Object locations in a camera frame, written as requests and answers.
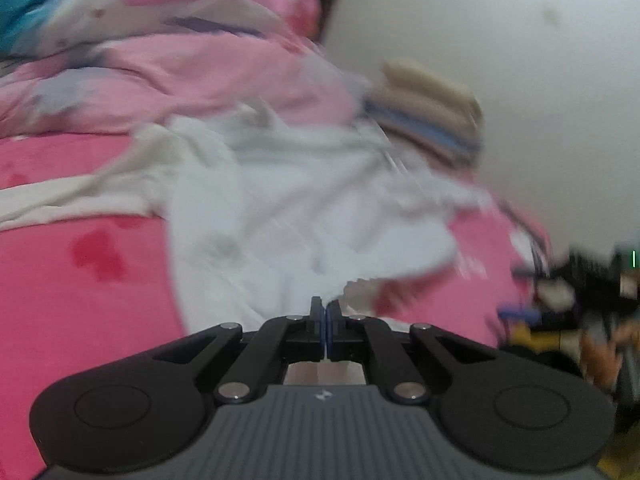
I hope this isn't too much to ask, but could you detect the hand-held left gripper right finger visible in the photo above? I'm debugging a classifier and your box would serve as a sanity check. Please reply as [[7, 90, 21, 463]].
[[326, 300, 498, 407]]

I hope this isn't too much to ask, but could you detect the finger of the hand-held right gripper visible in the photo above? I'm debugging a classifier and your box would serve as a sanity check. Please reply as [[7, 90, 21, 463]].
[[497, 302, 546, 326]]

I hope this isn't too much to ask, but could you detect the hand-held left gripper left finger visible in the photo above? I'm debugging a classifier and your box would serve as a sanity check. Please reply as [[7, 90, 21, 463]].
[[152, 296, 327, 407]]

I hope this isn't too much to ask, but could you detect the white shirt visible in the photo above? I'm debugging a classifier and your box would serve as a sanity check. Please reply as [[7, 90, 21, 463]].
[[0, 102, 496, 386]]

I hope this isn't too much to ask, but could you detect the stack of folded clothes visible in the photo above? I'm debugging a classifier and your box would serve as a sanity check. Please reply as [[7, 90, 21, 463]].
[[362, 57, 486, 171]]

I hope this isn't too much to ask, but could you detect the person's right hand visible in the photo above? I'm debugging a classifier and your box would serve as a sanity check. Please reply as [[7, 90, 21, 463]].
[[582, 325, 626, 393]]

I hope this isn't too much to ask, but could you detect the pink floral blanket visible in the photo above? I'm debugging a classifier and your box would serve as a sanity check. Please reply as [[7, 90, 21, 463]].
[[0, 132, 551, 476]]

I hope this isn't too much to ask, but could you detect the pink patchwork quilt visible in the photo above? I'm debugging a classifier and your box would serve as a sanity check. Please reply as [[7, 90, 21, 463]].
[[0, 0, 371, 136]]

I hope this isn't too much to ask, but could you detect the turquoise striped cloth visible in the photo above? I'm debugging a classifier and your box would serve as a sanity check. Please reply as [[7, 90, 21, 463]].
[[0, 0, 93, 46]]

